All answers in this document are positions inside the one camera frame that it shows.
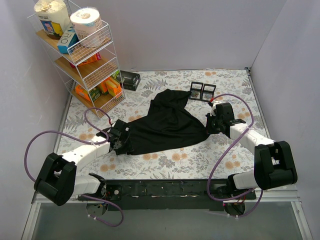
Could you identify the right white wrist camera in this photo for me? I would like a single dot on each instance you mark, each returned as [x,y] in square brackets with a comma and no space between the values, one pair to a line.
[213,104]

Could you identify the yellow orange box bottom shelf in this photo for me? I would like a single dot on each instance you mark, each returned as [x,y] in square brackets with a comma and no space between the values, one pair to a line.
[110,86]

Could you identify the orange box bottom left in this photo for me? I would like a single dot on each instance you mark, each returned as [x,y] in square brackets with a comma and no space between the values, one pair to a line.
[79,90]

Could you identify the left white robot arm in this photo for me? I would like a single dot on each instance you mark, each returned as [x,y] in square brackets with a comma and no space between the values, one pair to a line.
[59,180]

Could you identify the black t-shirt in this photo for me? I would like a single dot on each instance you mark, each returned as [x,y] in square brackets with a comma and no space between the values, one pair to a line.
[167,125]

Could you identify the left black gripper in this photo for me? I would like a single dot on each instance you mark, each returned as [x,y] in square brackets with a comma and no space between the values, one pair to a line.
[124,139]

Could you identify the orange snack box middle shelf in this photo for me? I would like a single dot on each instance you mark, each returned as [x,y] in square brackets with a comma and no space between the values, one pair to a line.
[96,57]

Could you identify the wrapped toilet paper roll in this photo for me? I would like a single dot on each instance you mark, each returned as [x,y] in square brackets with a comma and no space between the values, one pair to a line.
[86,23]

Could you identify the left black display case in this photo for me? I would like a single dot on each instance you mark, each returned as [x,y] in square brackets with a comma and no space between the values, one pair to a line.
[196,87]

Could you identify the black display case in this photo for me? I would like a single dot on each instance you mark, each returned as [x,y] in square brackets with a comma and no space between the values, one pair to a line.
[196,87]
[208,89]

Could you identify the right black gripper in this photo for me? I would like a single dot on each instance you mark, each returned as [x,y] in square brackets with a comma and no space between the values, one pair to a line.
[212,123]

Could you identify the paper-wrapped jar with label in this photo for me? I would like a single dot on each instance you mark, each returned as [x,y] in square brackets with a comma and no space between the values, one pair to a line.
[54,17]

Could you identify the white wire shelf rack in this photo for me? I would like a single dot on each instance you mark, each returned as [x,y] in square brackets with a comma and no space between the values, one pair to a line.
[81,47]

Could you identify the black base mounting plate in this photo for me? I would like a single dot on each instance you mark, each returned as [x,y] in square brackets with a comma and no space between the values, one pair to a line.
[158,194]

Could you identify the right black display case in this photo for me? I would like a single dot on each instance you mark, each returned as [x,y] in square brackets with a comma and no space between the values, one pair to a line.
[208,89]

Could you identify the green box bottom shelf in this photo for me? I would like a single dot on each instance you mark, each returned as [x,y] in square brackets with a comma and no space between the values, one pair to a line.
[95,94]

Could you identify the aluminium frame rail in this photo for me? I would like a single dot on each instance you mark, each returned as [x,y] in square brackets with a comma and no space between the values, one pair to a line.
[262,215]

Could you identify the blue and white box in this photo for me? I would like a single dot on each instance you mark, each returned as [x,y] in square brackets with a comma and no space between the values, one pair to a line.
[68,39]

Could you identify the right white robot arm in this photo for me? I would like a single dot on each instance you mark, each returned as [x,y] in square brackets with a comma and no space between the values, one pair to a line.
[274,164]

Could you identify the black box on table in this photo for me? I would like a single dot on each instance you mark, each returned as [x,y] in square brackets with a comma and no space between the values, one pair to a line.
[130,80]

